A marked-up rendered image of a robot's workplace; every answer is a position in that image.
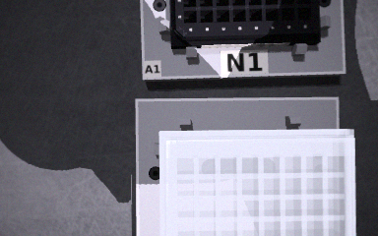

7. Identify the black multi-well plate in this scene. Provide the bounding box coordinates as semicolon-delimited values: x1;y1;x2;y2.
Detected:
169;0;321;49

